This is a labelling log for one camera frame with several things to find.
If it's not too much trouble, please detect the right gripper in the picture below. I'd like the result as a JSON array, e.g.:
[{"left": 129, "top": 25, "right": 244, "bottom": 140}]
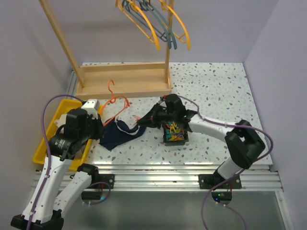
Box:
[{"left": 138, "top": 103, "right": 177, "bottom": 129}]

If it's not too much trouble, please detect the pink clothespin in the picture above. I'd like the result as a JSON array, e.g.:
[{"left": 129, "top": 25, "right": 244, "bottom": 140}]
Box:
[{"left": 133, "top": 115, "right": 141, "bottom": 121}]

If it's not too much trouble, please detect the navy underwear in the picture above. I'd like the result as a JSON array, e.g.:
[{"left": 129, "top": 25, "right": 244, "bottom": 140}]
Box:
[{"left": 99, "top": 118, "right": 146, "bottom": 150}]

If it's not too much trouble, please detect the orange hanger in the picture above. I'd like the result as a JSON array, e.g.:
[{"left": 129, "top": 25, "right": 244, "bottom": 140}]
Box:
[{"left": 99, "top": 80, "right": 130, "bottom": 126}]

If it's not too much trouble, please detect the yellow plastic hanger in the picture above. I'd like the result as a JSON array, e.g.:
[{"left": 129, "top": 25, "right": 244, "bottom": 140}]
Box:
[{"left": 159, "top": 0, "right": 191, "bottom": 51}]

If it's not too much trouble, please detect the teal hanger with grey underwear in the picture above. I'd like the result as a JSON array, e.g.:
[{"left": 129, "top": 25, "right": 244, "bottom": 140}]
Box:
[{"left": 116, "top": 0, "right": 177, "bottom": 50}]

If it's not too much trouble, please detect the blue-grey hanger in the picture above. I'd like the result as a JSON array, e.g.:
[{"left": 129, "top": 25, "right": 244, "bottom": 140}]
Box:
[{"left": 139, "top": 0, "right": 177, "bottom": 50}]

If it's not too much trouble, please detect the grey underwear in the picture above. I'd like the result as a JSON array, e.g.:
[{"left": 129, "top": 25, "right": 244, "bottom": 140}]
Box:
[{"left": 54, "top": 114, "right": 67, "bottom": 127}]

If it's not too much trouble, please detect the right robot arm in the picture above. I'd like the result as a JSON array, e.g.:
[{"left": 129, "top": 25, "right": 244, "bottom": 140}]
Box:
[{"left": 137, "top": 94, "right": 265, "bottom": 188}]

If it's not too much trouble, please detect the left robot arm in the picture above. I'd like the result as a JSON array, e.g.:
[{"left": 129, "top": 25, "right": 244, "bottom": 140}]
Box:
[{"left": 11, "top": 105, "right": 105, "bottom": 230}]

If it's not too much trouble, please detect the wooden hanger rack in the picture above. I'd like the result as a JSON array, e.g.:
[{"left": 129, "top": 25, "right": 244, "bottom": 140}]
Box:
[{"left": 39, "top": 0, "right": 172, "bottom": 99}]

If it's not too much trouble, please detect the black clip box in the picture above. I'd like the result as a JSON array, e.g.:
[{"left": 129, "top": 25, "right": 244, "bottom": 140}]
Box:
[{"left": 163, "top": 121, "right": 189, "bottom": 146}]

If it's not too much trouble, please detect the yellow plastic tray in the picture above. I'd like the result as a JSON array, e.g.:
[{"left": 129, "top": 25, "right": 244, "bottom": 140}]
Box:
[{"left": 33, "top": 99, "right": 93, "bottom": 171}]

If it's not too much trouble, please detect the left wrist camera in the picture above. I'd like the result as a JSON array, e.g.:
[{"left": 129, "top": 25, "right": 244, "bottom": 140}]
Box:
[{"left": 81, "top": 99, "right": 100, "bottom": 119}]

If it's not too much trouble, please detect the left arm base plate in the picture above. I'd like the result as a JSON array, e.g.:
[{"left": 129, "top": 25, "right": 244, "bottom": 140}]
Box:
[{"left": 83, "top": 173, "right": 115, "bottom": 201}]

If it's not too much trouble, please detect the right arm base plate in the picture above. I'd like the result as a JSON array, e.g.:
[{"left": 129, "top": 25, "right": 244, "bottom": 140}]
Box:
[{"left": 198, "top": 174, "right": 242, "bottom": 189}]

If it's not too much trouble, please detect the aluminium rail frame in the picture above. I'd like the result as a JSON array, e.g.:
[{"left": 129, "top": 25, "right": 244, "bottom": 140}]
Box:
[{"left": 18, "top": 71, "right": 295, "bottom": 230}]

